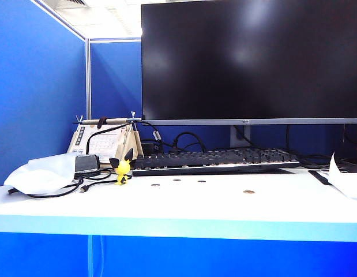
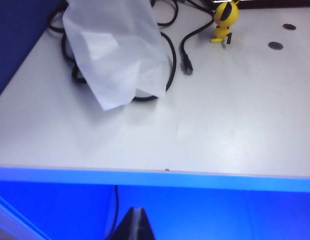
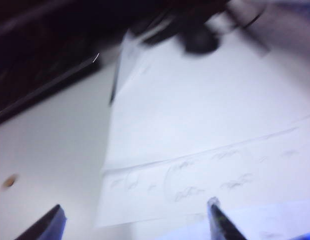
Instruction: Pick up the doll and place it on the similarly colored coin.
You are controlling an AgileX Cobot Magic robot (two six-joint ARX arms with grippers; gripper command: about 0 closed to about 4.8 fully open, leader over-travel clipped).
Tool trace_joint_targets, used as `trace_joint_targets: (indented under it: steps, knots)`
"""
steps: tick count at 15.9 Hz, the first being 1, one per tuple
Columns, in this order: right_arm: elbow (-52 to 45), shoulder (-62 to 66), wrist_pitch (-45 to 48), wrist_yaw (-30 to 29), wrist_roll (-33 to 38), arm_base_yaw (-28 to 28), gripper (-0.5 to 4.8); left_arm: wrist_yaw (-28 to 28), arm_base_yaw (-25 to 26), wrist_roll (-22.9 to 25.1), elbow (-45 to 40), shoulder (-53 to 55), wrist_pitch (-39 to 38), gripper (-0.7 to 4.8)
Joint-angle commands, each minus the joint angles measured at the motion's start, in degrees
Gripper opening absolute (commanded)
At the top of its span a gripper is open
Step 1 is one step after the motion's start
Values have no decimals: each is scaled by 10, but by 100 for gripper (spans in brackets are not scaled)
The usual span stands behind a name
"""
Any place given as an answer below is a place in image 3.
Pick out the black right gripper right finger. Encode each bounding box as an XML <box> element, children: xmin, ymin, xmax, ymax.
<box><xmin>207</xmin><ymin>196</ymin><xmax>248</xmax><ymax>240</ymax></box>

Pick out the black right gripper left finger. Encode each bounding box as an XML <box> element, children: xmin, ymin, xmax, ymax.
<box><xmin>14</xmin><ymin>203</ymin><xmax>68</xmax><ymax>240</ymax></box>

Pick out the gold coin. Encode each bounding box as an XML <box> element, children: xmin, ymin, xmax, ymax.
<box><xmin>1</xmin><ymin>173</ymin><xmax>20</xmax><ymax>189</ymax></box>

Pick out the white paper sheet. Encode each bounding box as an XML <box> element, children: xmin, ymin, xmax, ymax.
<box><xmin>94</xmin><ymin>27</ymin><xmax>310</xmax><ymax>229</ymax></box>

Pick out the black mechanical keyboard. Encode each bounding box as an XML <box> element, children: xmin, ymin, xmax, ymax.
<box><xmin>0</xmin><ymin>0</ymin><xmax>135</xmax><ymax>127</ymax></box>

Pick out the thin black cable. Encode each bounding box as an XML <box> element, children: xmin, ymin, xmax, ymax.
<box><xmin>241</xmin><ymin>3</ymin><xmax>268</xmax><ymax>29</ymax></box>

